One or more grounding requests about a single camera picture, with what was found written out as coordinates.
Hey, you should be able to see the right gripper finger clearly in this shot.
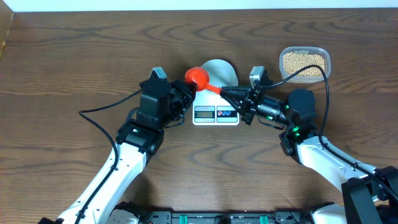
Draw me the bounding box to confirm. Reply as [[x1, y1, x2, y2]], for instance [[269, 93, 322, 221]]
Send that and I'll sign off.
[[220, 86, 252, 96], [222, 96, 248, 116]]

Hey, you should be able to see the red measuring scoop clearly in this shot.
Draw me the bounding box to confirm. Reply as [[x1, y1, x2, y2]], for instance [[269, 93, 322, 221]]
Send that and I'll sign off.
[[185, 67, 221, 95]]

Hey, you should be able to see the grey round bowl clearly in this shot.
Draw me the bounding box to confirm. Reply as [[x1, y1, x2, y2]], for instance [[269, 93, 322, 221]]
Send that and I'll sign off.
[[201, 59, 238, 87]]

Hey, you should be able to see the clear plastic container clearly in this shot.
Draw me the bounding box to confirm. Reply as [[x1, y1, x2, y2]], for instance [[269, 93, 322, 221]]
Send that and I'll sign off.
[[279, 46, 331, 83]]

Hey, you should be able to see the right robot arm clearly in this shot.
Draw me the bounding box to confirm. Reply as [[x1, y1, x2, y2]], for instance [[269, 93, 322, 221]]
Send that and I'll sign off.
[[220, 82, 397, 223]]

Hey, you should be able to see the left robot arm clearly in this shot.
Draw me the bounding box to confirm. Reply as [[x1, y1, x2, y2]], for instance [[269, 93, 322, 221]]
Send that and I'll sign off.
[[54, 78, 197, 223]]

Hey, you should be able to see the white digital kitchen scale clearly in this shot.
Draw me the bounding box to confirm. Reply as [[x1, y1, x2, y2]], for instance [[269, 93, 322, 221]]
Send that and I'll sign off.
[[192, 74, 240, 126]]

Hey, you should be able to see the pile of soybeans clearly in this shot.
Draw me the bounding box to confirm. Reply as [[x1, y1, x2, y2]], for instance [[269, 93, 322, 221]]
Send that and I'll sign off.
[[282, 52, 325, 77]]

